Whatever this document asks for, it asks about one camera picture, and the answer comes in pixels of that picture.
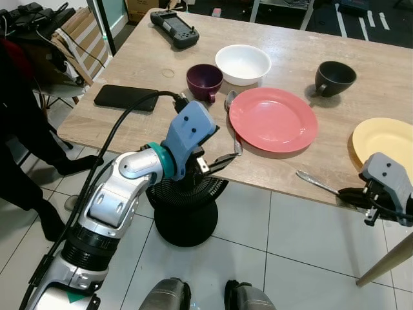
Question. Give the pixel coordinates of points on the black framed glass panel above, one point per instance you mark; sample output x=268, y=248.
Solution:
x=113, y=19

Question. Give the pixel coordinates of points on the silver metal spoon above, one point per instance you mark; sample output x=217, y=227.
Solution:
x=230, y=100
x=313, y=179

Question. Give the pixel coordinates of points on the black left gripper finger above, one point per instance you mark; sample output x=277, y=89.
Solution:
x=216, y=131
x=221, y=162

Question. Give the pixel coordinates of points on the robot leg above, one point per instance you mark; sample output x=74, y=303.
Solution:
x=164, y=296
x=250, y=297

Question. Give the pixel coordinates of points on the black equipment pile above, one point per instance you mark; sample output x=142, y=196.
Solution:
x=29, y=19

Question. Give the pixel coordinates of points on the brown cardboard box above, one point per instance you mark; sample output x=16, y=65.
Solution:
x=142, y=9

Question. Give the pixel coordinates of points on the folded brown cardboard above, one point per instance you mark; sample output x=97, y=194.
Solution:
x=80, y=39

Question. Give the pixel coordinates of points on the person in black trousers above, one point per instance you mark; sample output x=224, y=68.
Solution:
x=19, y=123

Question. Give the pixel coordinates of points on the black handheld controller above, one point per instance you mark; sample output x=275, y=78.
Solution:
x=174, y=29

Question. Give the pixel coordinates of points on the yellow plate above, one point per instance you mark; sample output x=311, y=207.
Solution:
x=387, y=137

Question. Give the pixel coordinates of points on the wooden table leg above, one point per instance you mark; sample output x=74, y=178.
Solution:
x=387, y=258

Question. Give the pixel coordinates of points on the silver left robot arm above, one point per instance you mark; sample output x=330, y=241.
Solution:
x=110, y=200

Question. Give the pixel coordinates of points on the robot right leg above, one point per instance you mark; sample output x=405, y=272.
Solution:
x=250, y=297

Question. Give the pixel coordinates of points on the dark blue box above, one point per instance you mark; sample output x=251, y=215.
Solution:
x=353, y=6

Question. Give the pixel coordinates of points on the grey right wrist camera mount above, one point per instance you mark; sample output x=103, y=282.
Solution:
x=387, y=171

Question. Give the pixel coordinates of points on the pink plate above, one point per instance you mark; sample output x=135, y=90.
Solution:
x=273, y=119

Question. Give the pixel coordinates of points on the white metal table frame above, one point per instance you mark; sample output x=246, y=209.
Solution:
x=258, y=11

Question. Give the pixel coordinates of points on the purple cup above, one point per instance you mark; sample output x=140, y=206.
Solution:
x=204, y=79

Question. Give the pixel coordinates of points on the black smartphone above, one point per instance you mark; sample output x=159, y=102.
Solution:
x=122, y=97

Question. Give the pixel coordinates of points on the white bowl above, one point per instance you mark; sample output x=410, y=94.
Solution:
x=243, y=64

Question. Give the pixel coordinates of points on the dark green cup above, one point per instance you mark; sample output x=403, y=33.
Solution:
x=335, y=76

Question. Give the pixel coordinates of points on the robot left leg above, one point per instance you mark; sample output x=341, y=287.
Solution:
x=164, y=296

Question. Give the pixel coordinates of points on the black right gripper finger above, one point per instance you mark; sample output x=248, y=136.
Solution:
x=358, y=202
x=355, y=192

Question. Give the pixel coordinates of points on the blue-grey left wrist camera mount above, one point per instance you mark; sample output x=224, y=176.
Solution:
x=190, y=126

